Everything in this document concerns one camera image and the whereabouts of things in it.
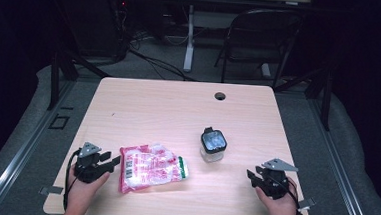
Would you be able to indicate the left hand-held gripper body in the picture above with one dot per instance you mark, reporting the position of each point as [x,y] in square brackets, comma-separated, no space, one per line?
[88,164]

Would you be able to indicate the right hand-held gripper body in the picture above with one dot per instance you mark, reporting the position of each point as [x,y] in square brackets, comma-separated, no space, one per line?
[274,182]

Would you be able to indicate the pink printed plastic bag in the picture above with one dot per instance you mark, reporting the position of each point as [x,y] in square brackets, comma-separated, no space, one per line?
[151,168]

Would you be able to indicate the clear jar with black lid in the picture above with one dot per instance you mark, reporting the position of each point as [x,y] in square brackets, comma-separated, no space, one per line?
[213,141]

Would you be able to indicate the person's right hand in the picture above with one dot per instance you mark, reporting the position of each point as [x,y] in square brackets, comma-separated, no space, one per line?
[282,208]

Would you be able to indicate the person's left hand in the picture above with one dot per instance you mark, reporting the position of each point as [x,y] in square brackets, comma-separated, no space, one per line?
[79,191]

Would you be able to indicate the grey tape piece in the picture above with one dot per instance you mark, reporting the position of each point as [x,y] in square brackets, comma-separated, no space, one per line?
[304,203]
[51,189]

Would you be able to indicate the black metal stand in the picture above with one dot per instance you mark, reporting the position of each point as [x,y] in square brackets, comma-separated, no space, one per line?
[326,102]
[55,79]

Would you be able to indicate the black folding chair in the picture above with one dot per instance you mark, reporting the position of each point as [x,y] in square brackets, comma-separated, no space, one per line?
[258,55]

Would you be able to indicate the dark computer case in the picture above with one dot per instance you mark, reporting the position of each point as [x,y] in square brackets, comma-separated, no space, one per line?
[96,28]

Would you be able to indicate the white standing desk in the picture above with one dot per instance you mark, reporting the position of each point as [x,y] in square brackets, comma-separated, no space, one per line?
[189,37]

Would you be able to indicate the aluminium floor rail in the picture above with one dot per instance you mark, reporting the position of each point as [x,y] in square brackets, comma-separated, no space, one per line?
[341,177]
[18,157]

